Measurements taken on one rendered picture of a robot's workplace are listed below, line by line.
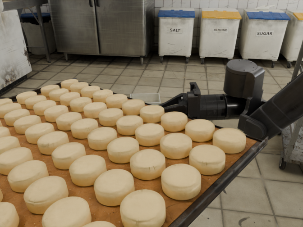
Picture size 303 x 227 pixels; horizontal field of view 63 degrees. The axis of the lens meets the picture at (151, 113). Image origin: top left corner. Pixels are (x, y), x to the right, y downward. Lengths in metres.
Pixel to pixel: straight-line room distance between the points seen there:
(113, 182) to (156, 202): 0.06
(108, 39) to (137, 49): 0.44
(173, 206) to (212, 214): 1.30
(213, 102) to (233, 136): 0.15
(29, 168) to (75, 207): 0.12
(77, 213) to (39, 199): 0.06
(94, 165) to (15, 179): 0.10
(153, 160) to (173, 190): 0.06
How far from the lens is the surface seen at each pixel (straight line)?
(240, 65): 0.52
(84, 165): 0.36
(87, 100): 0.59
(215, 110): 0.53
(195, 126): 0.43
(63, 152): 0.41
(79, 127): 0.47
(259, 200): 1.77
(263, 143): 0.42
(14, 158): 0.43
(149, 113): 0.48
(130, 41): 3.75
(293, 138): 1.84
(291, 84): 0.47
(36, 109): 0.61
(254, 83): 0.50
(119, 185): 0.32
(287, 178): 2.01
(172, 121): 0.45
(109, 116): 0.49
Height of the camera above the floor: 1.23
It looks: 29 degrees down
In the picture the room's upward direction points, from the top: straight up
